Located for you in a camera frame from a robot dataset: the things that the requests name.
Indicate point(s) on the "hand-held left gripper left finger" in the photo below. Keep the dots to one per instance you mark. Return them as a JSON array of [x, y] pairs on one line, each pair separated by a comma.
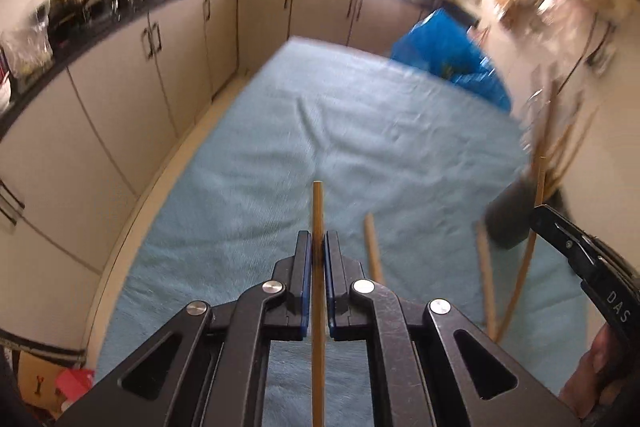
[[305, 287]]

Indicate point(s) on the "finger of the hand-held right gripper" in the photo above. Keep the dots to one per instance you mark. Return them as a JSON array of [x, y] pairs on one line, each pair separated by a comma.
[[560, 232]]

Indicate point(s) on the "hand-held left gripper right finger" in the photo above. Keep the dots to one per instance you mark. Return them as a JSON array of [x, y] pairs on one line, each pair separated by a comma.
[[331, 287]]

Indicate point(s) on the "black chopstick holder cup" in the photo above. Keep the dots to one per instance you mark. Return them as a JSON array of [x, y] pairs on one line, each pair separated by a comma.
[[510, 222]]

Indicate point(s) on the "person's right hand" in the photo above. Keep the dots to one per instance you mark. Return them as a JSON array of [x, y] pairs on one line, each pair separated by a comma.
[[595, 372]]

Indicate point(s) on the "clear glass pitcher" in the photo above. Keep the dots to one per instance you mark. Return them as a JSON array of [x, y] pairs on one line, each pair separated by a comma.
[[535, 112]]

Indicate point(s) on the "blue towel tablecloth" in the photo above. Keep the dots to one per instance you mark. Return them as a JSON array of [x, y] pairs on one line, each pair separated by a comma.
[[300, 132]]

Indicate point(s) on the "blue plastic bag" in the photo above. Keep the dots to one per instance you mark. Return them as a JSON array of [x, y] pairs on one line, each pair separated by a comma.
[[440, 47]]

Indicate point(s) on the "beige base cabinets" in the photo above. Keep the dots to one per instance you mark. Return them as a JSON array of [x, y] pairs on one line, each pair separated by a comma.
[[125, 97]]

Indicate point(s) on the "cardboard box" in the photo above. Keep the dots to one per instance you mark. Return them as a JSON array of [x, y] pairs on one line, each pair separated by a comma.
[[37, 382]]

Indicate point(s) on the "clear plastic food bag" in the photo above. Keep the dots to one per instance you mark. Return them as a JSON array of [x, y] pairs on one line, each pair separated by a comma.
[[27, 52]]

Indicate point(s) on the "white wall socket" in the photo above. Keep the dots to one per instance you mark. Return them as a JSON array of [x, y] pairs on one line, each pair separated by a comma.
[[605, 57]]

